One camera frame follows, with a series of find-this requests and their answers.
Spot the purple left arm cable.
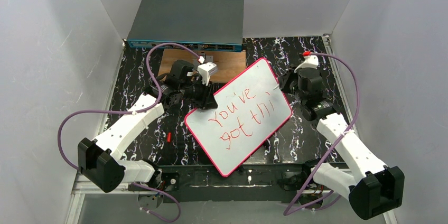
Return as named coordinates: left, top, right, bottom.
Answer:
left=57, top=42, right=206, bottom=223

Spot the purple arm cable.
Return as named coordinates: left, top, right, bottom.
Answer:
left=57, top=42, right=206, bottom=223
left=283, top=52, right=360, bottom=217

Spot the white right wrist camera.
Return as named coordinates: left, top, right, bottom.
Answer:
left=294, top=51, right=319, bottom=73

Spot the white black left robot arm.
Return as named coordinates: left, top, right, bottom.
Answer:
left=78, top=60, right=218, bottom=193

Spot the pink framed whiteboard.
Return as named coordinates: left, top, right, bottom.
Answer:
left=184, top=58, right=292, bottom=177

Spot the red marker cap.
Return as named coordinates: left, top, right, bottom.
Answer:
left=166, top=132, right=172, bottom=143

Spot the brown wooden board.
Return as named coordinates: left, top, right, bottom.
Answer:
left=158, top=49, right=246, bottom=83

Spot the grey network switch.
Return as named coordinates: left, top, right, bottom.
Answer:
left=127, top=0, right=244, bottom=52

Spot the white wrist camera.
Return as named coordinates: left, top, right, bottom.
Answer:
left=197, top=55, right=218, bottom=86
left=294, top=51, right=319, bottom=73

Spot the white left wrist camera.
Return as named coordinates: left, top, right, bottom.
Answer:
left=197, top=55, right=218, bottom=86

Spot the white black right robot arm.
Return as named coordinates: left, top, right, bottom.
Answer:
left=279, top=68, right=405, bottom=220

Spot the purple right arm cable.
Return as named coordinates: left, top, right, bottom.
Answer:
left=283, top=52, right=360, bottom=217

